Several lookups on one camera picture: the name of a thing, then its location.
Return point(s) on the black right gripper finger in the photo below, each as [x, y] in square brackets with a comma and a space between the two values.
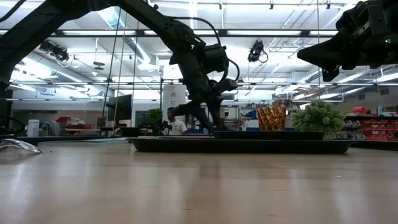
[326, 53]
[331, 68]

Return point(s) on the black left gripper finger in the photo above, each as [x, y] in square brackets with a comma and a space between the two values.
[189, 110]
[217, 113]

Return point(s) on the amber ribbed cup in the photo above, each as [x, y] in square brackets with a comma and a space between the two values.
[271, 119]

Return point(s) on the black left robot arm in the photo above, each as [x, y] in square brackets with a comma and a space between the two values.
[46, 21]

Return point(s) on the black rectangular tray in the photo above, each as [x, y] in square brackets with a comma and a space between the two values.
[233, 146]

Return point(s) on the person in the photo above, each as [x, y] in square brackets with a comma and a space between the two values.
[178, 127]

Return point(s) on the white roll-up banner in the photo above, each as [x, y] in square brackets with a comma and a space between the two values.
[173, 96]

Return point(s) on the small green potted plant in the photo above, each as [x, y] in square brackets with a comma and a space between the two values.
[154, 116]

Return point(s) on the red box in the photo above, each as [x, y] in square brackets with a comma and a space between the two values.
[359, 109]

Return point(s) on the green artificial plant ball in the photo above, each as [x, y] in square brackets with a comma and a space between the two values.
[317, 118]

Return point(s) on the black computer monitor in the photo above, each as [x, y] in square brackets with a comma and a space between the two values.
[120, 107]

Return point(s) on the black overhead rig bar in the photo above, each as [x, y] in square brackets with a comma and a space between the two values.
[140, 33]

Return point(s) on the shelf with red bins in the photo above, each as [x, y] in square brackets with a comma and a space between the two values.
[379, 130]

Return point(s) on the white canister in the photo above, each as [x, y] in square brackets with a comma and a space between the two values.
[33, 128]

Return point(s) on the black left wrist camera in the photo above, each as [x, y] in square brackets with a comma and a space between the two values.
[215, 58]

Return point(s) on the black overhead rig camera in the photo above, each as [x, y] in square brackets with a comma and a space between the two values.
[256, 51]

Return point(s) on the black aluminium table frame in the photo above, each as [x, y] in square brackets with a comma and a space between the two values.
[379, 145]

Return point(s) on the black ceiling mounted camera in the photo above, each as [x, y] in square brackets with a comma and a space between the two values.
[54, 49]

